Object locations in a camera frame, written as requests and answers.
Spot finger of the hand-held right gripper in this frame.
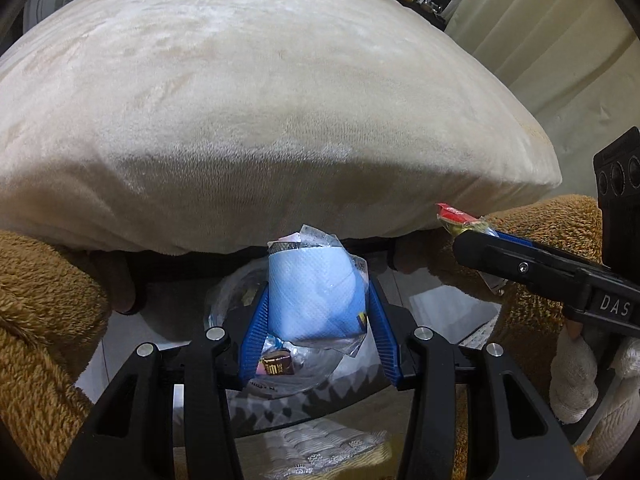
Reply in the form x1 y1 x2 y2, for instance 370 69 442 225
480 227 601 268
452 227 591 321

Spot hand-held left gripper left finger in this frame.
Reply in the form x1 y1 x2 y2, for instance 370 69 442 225
57 280 273 480

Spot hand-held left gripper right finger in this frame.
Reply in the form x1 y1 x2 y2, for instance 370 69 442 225
367 280 586 480

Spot brown snack wrapper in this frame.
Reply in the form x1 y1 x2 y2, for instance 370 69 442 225
262 351 296 377

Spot green candy wrapper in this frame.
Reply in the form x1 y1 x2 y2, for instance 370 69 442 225
435 202 506 296

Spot clear bag with blue print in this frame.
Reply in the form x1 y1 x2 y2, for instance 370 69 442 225
202 265 401 401

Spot white quilted cloth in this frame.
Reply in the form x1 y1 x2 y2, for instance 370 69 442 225
240 415 391 480

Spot cream curtain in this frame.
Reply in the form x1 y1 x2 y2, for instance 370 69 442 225
445 0 640 196

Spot brown fleece pants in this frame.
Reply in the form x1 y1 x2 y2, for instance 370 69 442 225
0 195 640 480

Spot bed with beige blanket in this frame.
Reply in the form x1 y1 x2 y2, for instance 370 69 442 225
0 0 561 261

